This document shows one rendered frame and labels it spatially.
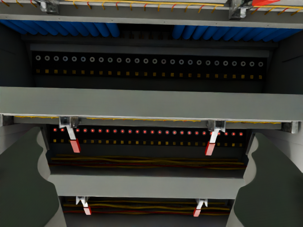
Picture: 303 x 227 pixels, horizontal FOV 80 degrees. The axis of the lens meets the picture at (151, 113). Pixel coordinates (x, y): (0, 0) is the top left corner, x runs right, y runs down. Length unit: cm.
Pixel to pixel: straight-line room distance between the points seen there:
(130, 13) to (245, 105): 24
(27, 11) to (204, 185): 44
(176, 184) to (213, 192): 8
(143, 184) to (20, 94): 28
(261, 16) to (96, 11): 25
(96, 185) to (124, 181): 6
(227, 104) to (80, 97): 24
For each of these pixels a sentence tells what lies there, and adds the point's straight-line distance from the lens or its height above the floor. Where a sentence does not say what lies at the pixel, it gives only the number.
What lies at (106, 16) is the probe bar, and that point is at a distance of 32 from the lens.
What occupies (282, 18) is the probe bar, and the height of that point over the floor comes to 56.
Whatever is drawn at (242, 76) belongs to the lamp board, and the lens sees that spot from 48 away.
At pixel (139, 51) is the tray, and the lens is 44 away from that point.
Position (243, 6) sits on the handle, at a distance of 30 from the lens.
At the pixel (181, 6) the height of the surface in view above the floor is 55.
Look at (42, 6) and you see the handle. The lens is 31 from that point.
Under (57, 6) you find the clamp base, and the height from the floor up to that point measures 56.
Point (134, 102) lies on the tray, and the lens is 30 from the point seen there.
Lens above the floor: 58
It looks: 26 degrees up
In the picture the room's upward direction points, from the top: 178 degrees counter-clockwise
